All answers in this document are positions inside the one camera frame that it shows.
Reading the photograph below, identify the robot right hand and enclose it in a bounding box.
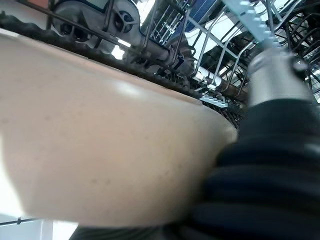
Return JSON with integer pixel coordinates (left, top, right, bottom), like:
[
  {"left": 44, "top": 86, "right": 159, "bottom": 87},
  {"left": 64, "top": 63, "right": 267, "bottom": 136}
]
[{"left": 72, "top": 47, "right": 320, "bottom": 240}]

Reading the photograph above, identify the lower wire dishwasher rack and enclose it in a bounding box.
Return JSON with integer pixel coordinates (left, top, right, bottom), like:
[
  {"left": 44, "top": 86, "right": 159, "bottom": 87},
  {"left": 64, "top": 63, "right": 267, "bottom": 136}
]
[{"left": 0, "top": 0, "right": 320, "bottom": 131}]

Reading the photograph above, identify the cream round plate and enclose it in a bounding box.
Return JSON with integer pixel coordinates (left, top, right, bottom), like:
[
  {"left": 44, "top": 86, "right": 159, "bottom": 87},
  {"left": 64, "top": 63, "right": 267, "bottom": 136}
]
[{"left": 0, "top": 32, "right": 239, "bottom": 226}]

